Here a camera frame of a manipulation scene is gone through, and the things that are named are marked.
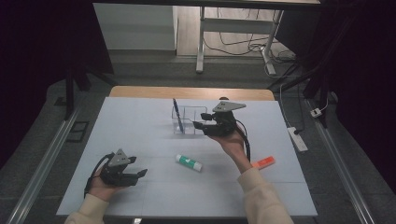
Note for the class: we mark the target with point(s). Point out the white power strip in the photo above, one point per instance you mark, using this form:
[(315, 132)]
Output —
[(298, 140)]

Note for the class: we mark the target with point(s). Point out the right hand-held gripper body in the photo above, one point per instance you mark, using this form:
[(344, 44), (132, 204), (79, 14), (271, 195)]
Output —
[(222, 124)]

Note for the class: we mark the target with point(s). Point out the green white glue stick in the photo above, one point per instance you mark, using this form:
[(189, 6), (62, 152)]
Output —
[(189, 162)]

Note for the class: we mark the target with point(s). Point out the clear plastic organizer box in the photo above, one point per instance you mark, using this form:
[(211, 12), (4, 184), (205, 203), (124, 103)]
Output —
[(193, 119)]

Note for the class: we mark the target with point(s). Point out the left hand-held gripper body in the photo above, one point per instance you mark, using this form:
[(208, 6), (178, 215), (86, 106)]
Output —
[(120, 177)]

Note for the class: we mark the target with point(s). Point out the black metal stand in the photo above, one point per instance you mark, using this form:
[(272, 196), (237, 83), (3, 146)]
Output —
[(70, 93), (320, 93)]

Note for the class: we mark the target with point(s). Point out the white table mat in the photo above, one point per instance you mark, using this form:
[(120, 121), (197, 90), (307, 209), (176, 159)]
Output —
[(149, 130)]

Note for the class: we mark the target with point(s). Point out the blue pen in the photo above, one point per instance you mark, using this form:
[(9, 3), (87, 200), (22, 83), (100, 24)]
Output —
[(178, 115)]

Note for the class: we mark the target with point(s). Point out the aluminium floor rail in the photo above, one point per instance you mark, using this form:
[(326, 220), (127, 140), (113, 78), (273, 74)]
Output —
[(43, 165), (339, 168)]

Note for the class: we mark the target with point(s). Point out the person's right hand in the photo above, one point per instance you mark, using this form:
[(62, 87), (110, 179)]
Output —
[(233, 146)]

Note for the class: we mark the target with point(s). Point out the person's left hand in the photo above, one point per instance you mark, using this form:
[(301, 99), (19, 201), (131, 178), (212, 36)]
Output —
[(104, 189)]

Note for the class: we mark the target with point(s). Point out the black floor frame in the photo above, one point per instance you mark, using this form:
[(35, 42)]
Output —
[(77, 131)]

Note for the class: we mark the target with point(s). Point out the black table grommet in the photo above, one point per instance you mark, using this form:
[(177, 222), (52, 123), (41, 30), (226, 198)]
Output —
[(224, 98)]

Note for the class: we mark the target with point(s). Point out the small white adapter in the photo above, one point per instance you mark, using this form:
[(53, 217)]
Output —
[(316, 112)]

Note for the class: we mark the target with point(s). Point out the orange highlighter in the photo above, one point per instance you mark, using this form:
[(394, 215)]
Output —
[(264, 162)]

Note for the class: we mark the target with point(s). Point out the white desk frame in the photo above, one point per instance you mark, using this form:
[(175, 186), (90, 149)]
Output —
[(200, 46)]

